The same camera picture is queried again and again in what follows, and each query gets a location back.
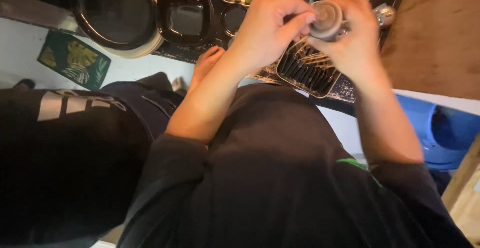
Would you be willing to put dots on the person's black shirt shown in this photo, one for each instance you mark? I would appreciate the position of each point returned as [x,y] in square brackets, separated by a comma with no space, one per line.
[277,180]

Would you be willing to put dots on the blue plastic stool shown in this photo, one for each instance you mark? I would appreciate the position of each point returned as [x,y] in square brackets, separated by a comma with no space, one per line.
[431,132]

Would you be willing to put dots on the black square bowl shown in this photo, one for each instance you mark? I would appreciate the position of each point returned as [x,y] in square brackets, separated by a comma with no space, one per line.
[184,15]

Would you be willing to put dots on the small round black bowl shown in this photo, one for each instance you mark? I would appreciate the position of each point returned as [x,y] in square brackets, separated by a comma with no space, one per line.
[233,18]

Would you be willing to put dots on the shiny metal shaker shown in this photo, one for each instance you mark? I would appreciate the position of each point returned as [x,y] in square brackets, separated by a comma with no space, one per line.
[384,15]

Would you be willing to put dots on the bunch of wooden toothpicks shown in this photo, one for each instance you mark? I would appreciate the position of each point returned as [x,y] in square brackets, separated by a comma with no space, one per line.
[313,57]

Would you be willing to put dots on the large round black plate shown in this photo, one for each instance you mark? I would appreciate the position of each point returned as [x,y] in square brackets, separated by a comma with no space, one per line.
[116,12]

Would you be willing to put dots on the person's bare foot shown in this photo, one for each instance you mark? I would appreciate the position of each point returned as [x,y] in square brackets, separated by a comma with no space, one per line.
[206,66]

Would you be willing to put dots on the clear plastic toothpick jar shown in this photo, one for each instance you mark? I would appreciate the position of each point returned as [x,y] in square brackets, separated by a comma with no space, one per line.
[328,19]

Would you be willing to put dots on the person's right hand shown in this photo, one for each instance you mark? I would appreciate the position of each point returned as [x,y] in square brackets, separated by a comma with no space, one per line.
[358,49]

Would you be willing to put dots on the person's left hand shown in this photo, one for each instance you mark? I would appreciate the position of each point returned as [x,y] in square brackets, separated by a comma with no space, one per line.
[262,34]

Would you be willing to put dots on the light wooden furniture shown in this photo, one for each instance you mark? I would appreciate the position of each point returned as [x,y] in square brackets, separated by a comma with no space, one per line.
[465,191]

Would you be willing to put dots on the metal tray with black ridges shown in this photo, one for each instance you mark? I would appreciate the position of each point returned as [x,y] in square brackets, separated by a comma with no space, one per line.
[305,76]

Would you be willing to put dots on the dark green leaf-print mat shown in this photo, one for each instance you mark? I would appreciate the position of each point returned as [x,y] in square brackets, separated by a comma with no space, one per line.
[75,60]

